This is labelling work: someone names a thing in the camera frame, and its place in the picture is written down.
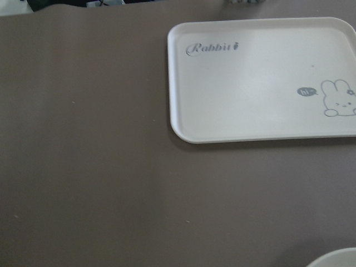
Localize white round plate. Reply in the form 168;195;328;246
307;248;355;267

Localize cream rabbit tray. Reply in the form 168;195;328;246
167;17;355;144

